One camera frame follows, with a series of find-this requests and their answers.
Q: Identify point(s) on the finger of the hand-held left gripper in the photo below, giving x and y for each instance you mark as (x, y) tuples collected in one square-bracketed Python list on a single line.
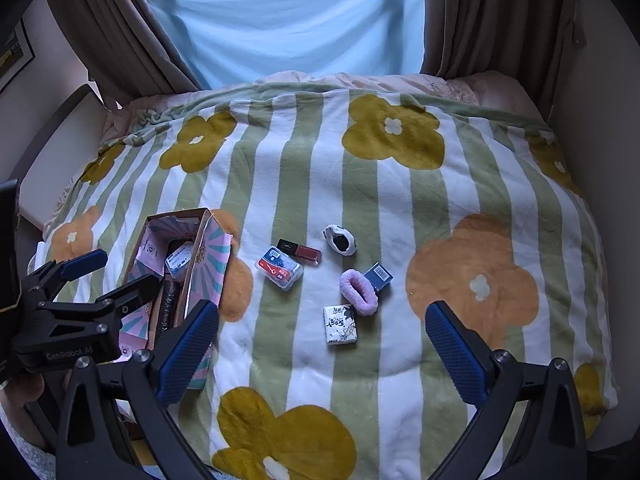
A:
[(85, 262), (131, 294)]

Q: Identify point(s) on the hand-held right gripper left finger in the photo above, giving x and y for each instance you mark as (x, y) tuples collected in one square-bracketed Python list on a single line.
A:
[(185, 355)]

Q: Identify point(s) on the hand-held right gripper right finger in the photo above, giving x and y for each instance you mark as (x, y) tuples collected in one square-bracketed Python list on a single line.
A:
[(452, 355)]

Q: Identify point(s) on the patterned cardboard box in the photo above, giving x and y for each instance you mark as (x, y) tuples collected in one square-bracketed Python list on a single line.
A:
[(210, 255)]

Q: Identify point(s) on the small dark blue box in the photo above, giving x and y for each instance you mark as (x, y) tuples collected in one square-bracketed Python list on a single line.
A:
[(378, 276)]

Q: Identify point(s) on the pink fluffy scrunchie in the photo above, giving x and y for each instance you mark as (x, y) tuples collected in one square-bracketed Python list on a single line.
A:
[(357, 291)]

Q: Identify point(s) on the white tissue pack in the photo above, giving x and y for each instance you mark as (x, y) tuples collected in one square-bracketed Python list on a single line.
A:
[(341, 325)]

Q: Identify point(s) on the clear case with red label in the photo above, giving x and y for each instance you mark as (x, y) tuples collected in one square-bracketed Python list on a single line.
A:
[(280, 269)]

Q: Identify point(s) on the red lip gloss tube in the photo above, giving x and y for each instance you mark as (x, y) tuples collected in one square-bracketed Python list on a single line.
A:
[(300, 251)]

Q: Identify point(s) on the person's left hand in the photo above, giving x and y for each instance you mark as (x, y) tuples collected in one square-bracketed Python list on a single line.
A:
[(25, 391)]

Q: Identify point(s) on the black stick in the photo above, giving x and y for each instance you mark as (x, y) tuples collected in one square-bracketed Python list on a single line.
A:
[(167, 310)]

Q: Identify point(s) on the clear plastic case white label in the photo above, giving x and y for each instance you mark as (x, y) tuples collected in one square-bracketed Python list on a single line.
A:
[(178, 260)]

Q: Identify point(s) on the white headboard panel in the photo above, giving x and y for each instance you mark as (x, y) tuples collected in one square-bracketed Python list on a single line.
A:
[(55, 150)]

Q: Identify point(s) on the striped flower blanket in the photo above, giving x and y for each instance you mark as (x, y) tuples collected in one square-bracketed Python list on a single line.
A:
[(350, 160)]

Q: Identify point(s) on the brown curtain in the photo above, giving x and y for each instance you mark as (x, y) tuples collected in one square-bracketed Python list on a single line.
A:
[(490, 15), (115, 25)]

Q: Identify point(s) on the light blue sheet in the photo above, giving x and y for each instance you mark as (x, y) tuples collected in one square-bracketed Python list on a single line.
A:
[(300, 20)]

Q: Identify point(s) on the framed wall picture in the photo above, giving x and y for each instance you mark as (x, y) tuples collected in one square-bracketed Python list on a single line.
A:
[(12, 50)]

